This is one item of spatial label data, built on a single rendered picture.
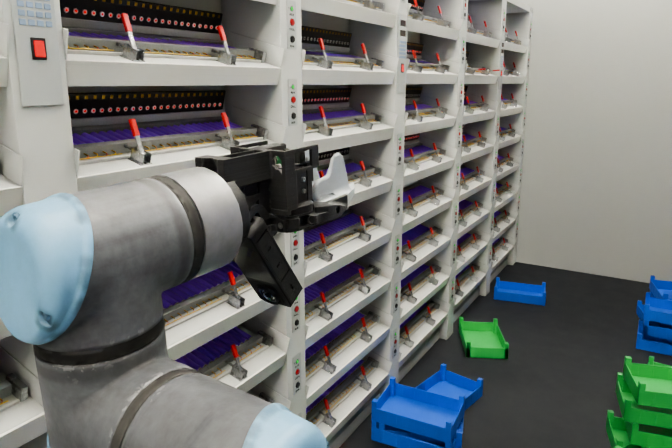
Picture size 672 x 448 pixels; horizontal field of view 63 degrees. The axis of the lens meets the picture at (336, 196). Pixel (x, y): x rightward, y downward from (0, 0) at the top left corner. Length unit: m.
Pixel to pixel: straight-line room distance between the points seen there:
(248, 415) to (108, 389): 0.11
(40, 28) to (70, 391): 0.71
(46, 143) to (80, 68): 0.14
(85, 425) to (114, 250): 0.12
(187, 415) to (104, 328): 0.08
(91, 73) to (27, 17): 0.14
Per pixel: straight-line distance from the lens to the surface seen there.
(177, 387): 0.40
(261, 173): 0.51
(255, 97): 1.53
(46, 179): 1.04
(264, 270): 0.53
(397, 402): 2.33
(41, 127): 1.03
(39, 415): 1.15
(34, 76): 1.02
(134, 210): 0.41
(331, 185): 0.59
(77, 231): 0.39
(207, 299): 1.45
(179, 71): 1.22
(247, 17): 1.55
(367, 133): 1.90
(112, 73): 1.11
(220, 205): 0.45
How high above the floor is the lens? 1.32
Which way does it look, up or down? 12 degrees down
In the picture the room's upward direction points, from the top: straight up
